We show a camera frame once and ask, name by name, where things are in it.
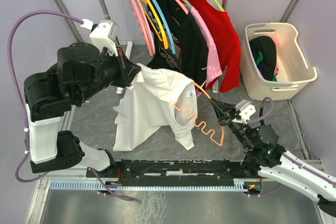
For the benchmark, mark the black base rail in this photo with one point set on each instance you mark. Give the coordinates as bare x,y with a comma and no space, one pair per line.
210,175

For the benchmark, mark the white t shirt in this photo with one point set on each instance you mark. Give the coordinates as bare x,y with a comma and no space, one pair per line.
154,100

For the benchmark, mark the pink t shirt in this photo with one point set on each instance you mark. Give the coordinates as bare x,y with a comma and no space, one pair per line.
213,65

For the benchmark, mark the red t shirt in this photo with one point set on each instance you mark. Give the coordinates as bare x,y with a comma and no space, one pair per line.
226,41

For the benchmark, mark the dark clothes in basket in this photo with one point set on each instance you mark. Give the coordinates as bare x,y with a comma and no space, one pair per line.
264,52

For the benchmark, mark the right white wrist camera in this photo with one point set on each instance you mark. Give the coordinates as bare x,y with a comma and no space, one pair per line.
244,110

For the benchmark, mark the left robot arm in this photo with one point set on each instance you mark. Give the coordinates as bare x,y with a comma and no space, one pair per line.
81,71

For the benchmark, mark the blue hanger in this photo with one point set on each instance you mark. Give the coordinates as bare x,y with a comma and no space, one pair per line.
162,24

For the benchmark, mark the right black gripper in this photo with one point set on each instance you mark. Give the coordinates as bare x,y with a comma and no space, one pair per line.
221,110

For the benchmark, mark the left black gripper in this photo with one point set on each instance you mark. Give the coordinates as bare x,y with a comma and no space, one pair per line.
127,71

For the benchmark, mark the yellow hanger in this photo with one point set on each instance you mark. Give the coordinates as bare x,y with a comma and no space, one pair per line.
155,21

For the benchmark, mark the black t shirt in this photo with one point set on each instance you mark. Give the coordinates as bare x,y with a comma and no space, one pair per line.
191,51

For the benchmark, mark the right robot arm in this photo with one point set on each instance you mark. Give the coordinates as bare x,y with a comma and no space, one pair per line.
268,159

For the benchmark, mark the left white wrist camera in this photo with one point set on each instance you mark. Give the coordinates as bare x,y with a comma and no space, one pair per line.
103,35

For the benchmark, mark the cream laundry basket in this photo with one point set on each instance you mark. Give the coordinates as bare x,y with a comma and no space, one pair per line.
294,72

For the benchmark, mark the pink wavy hanger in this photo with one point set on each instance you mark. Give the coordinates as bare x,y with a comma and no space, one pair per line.
140,16

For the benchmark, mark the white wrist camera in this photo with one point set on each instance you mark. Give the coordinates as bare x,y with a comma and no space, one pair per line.
103,35
244,110

